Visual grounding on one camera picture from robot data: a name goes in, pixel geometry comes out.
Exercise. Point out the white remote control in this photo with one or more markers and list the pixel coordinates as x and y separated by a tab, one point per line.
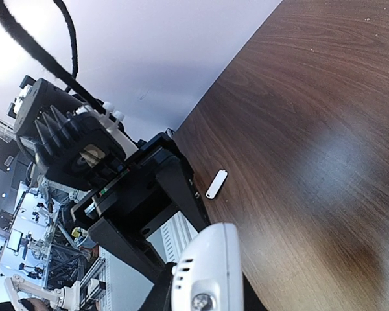
208	275

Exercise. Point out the white slotted cable duct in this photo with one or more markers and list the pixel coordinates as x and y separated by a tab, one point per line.
177	233

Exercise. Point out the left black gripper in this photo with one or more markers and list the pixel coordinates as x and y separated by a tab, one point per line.
157	182

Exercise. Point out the white battery cover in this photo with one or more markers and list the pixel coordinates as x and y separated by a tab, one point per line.
216	184

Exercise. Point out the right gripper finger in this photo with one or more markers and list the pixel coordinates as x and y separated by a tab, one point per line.
159	298

